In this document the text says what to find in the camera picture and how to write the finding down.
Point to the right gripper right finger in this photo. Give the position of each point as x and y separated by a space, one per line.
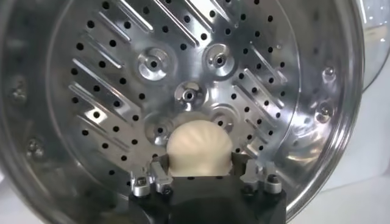
256 179

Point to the white steamed baozi bun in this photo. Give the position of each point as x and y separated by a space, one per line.
199 149

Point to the round glass pot lid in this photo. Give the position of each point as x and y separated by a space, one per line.
379 39

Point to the perforated steel steamer basket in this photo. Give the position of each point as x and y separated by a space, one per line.
122 91

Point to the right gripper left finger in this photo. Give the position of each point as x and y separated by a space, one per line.
158 178

